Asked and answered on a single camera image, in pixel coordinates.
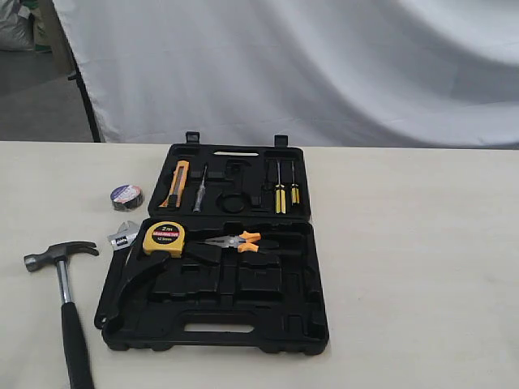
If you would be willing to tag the short yellow black screwdriver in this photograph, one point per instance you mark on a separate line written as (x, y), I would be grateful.
(294, 192)

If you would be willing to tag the black plastic tool case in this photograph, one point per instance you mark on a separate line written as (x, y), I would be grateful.
(273, 303)

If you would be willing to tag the long yellow black screwdriver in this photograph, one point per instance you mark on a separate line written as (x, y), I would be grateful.
(280, 193)

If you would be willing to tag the yellow tape measure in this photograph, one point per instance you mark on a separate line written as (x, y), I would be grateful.
(165, 236)

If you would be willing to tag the adjustable wrench black handle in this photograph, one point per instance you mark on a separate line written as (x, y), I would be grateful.
(121, 242)

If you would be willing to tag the grey sack in background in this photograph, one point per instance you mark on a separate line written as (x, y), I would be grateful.
(16, 28)

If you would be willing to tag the black electrical tape roll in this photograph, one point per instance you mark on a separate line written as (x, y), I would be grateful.
(126, 197)

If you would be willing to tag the clear test pen screwdriver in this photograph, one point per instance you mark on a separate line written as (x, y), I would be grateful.
(201, 191)

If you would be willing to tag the orange utility knife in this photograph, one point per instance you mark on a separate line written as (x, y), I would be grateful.
(174, 197)

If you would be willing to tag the claw hammer black grip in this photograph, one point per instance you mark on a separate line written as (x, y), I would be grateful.
(73, 339)

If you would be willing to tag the white backdrop cloth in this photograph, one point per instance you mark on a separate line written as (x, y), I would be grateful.
(325, 73)

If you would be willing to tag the black backdrop stand pole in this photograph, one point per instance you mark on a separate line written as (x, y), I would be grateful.
(76, 76)

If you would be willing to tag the orange handled pliers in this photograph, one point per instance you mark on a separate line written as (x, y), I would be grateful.
(210, 250)

